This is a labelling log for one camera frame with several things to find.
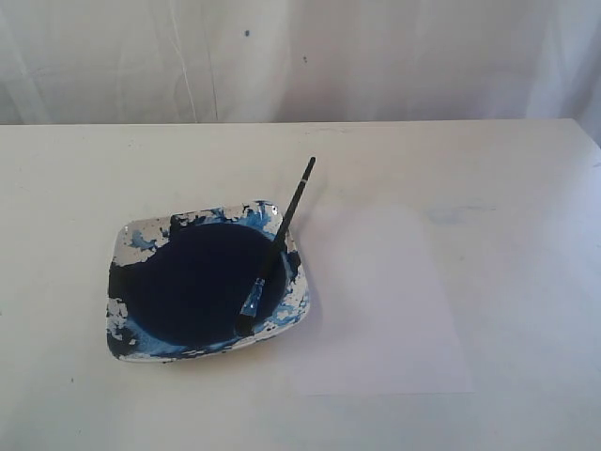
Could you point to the white paper sheet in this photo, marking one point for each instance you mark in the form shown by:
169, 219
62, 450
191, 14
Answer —
379, 322

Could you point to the black paintbrush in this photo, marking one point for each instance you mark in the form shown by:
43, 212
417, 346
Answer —
244, 323

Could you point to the white backdrop cloth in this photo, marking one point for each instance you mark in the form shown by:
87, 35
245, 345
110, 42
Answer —
231, 61

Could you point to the white square paint dish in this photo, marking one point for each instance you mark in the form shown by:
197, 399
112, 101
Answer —
176, 283

